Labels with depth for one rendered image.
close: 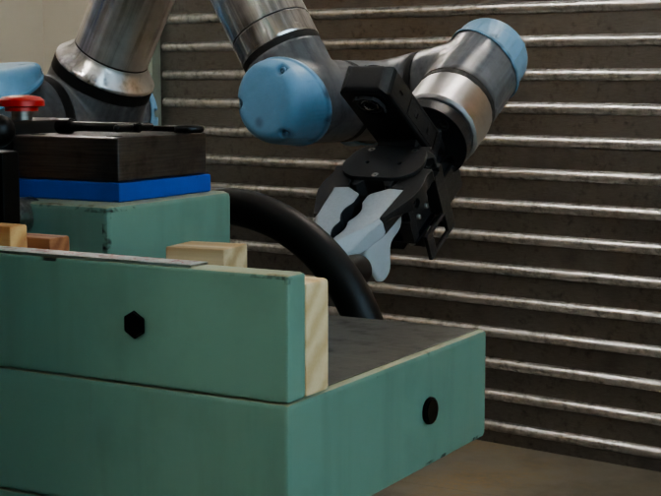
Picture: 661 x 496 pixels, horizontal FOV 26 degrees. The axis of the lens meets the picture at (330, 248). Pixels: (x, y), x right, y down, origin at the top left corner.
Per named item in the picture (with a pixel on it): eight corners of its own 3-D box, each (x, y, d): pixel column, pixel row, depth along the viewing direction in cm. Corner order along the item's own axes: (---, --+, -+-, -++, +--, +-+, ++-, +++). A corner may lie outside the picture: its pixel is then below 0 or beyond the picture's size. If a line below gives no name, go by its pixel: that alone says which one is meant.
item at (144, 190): (211, 191, 97) (210, 108, 96) (109, 204, 87) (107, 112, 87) (61, 184, 103) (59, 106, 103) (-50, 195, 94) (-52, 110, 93)
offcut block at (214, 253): (248, 310, 85) (247, 243, 84) (224, 318, 82) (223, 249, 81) (191, 306, 86) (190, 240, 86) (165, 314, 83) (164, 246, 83)
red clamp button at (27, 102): (54, 110, 94) (54, 94, 94) (24, 111, 92) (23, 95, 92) (20, 109, 96) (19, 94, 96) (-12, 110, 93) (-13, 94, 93)
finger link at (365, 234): (374, 317, 111) (420, 247, 117) (356, 255, 108) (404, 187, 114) (338, 314, 112) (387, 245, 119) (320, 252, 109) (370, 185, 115)
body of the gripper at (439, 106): (432, 265, 118) (485, 184, 126) (410, 177, 113) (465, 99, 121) (350, 259, 121) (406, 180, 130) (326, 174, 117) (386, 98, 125)
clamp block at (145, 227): (238, 322, 98) (236, 191, 97) (114, 355, 86) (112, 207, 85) (69, 305, 105) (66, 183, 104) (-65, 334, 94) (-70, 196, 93)
